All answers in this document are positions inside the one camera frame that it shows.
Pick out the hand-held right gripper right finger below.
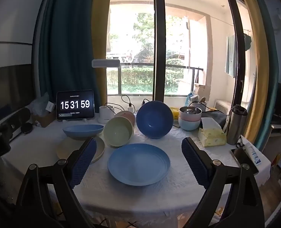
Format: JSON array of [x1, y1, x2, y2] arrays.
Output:
[[181, 137, 265, 228]]

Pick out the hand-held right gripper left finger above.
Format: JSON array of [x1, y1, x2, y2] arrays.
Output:
[[12, 137, 100, 228]]

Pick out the light blue plate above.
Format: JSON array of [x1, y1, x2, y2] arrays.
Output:
[[108, 143, 171, 186]]

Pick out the pink strawberry print bowl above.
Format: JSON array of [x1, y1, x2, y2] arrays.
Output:
[[114, 111, 136, 127]]

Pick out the cream plate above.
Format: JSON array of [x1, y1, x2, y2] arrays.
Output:
[[56, 136, 106, 164]]

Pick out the white textured tablecloth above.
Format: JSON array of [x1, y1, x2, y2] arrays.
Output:
[[6, 114, 271, 221]]

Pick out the black round disc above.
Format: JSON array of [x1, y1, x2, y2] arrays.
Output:
[[20, 123, 34, 135]]

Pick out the blue shallow bowl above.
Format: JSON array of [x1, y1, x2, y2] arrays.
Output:
[[63, 124, 104, 141]]

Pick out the small light blue bowl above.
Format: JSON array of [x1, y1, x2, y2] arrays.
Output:
[[178, 119, 201, 131]]

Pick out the small pink bowl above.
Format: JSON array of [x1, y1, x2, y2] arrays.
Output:
[[178, 114, 202, 122]]

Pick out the white tablet stand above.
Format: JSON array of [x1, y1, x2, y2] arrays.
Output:
[[60, 117, 93, 122]]

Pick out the pale green bowl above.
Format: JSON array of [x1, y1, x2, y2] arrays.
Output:
[[103, 117, 134, 148]]

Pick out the black smartphone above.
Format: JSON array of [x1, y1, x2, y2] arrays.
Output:
[[230, 148, 259, 176]]

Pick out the black bag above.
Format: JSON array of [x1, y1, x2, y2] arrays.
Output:
[[202, 110, 230, 129]]

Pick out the steel bowl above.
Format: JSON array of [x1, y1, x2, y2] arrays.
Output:
[[179, 106, 202, 118]]

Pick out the white round charger base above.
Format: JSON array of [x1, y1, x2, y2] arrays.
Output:
[[92, 59, 120, 124]]

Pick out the steel thermos bottle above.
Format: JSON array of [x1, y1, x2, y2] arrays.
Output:
[[226, 104, 248, 146]]

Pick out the cardboard box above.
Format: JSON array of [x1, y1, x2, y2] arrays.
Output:
[[31, 110, 57, 127]]

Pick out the yellow duck print packet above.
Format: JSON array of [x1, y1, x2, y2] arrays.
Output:
[[170, 107, 181, 120]]

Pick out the white perforated basket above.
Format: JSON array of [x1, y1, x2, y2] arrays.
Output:
[[188, 101, 207, 112]]

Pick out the clear plastic bag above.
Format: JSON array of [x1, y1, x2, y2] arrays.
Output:
[[30, 93, 51, 117]]

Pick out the white tube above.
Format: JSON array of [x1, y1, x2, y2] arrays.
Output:
[[240, 135, 264, 165]]

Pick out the dark blue bowl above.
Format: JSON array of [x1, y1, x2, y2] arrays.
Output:
[[136, 101, 174, 139]]

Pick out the black tablet with clock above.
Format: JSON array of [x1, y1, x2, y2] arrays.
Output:
[[56, 90, 95, 121]]

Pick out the black balcony railing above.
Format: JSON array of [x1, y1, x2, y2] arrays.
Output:
[[107, 63, 204, 93]]

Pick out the yellow curtain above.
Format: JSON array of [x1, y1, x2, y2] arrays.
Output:
[[235, 0, 270, 145], [91, 0, 113, 106]]

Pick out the light blue hanging shirt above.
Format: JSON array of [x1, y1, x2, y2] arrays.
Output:
[[224, 34, 237, 79]]

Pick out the teal curtain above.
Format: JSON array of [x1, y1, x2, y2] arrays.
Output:
[[37, 0, 94, 102], [252, 0, 279, 148]]

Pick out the teal hanging garment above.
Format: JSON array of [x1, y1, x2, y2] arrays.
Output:
[[243, 33, 252, 51]]

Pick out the black charger cable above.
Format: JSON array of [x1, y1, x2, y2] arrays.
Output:
[[121, 95, 133, 108]]

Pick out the dark window frame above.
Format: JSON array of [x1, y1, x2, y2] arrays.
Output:
[[153, 0, 166, 102], [226, 0, 247, 110]]

